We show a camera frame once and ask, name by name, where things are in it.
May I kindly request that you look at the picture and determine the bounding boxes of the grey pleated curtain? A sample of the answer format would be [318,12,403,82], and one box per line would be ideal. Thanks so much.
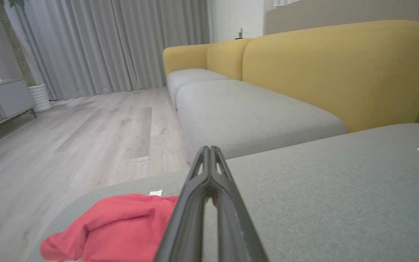
[4,0,210,100]

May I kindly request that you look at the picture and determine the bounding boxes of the low grey media cabinet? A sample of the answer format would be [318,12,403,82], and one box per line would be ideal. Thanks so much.
[0,78,37,137]

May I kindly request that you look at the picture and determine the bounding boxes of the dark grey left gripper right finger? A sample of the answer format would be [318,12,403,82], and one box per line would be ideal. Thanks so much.
[210,146,268,262]

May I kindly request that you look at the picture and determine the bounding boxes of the white ribbed planter pot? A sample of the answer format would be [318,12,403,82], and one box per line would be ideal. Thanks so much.
[29,84,53,112]

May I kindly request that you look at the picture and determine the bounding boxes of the long grey sofa seat cushion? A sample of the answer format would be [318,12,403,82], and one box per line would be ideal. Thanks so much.
[176,79,347,159]

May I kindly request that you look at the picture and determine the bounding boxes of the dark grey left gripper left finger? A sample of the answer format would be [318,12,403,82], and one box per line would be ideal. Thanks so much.
[154,146,210,262]

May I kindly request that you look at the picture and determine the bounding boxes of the short grey sofa seat cushion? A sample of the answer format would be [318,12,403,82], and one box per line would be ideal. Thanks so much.
[167,68,229,108]

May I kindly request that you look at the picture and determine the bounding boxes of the yellow sofa back cushion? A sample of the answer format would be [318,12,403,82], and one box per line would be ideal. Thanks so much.
[242,20,419,132]
[207,38,254,80]

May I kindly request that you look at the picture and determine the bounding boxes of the yellow sofa armrest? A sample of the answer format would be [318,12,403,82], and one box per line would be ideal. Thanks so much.
[163,44,212,75]

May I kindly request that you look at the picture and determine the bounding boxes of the red jersey with black print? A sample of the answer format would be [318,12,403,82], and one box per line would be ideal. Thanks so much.
[40,189,179,262]

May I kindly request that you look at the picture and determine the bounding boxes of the tree with brown fibrous trunk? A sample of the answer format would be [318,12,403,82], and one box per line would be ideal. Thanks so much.
[0,0,36,86]

